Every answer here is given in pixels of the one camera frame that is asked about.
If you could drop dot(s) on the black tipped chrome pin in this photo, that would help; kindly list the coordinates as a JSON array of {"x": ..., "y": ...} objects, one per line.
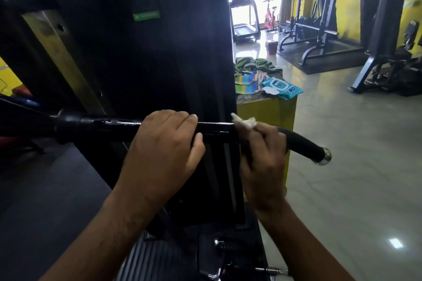
[{"x": 273, "y": 270}]

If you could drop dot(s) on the black smith machine rack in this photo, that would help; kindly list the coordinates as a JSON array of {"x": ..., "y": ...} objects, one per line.
[{"x": 324, "y": 10}]

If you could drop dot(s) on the chrome black bar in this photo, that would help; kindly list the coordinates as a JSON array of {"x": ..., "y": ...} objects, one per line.
[{"x": 99, "y": 127}]

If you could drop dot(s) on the person's left forearm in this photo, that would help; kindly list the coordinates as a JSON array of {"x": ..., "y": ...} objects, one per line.
[{"x": 99, "y": 244}]

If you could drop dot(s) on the person's right forearm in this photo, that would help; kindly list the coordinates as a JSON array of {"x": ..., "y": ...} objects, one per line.
[{"x": 303, "y": 251}]

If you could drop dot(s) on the black weight machine frame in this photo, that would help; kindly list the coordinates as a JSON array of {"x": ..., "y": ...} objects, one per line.
[{"x": 181, "y": 43}]

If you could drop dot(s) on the white cleaning wipe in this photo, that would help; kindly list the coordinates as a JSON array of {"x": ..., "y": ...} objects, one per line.
[{"x": 245, "y": 122}]

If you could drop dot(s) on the person's left hand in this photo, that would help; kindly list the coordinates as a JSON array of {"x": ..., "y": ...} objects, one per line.
[{"x": 161, "y": 159}]

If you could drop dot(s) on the dark shrouded seated machine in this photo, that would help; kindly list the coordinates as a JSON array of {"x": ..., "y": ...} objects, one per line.
[{"x": 412, "y": 80}]

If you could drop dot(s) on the red spin bike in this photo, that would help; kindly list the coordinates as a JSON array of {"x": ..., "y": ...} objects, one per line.
[{"x": 270, "y": 19}]

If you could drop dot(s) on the red white bin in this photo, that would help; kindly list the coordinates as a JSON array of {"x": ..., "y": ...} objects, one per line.
[{"x": 272, "y": 47}]

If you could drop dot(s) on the yellow wooden plyo box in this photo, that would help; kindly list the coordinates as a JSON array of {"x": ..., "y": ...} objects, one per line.
[{"x": 267, "y": 109}]

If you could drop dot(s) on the green warning label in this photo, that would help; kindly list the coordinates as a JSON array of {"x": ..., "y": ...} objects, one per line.
[{"x": 146, "y": 15}]

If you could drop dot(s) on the blue wet wipes pack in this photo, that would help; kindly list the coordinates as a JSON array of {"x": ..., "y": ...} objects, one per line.
[{"x": 283, "y": 88}]

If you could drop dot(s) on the person's right hand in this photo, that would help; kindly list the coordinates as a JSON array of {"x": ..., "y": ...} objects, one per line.
[{"x": 263, "y": 168}]

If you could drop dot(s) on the black floor mat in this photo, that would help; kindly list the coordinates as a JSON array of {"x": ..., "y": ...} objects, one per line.
[{"x": 329, "y": 60}]

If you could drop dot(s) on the black treadmill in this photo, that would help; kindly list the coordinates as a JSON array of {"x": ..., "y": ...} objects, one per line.
[{"x": 244, "y": 30}]

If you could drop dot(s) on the green black striped towel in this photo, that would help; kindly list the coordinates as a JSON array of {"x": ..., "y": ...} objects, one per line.
[{"x": 254, "y": 64}]

